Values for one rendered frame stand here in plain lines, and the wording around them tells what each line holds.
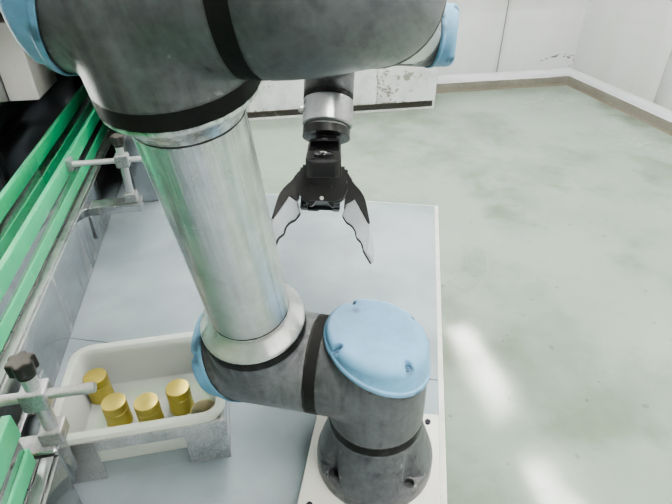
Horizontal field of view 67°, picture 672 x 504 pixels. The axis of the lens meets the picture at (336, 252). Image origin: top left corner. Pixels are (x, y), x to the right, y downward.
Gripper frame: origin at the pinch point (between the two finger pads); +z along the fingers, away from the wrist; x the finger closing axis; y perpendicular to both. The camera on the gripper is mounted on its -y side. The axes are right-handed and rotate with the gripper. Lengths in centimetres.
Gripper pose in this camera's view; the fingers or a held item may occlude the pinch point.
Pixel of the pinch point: (318, 262)
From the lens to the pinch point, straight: 71.7
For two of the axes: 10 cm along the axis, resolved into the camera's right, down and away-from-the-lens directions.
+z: -0.5, 9.9, -0.9
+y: 0.1, 0.9, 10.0
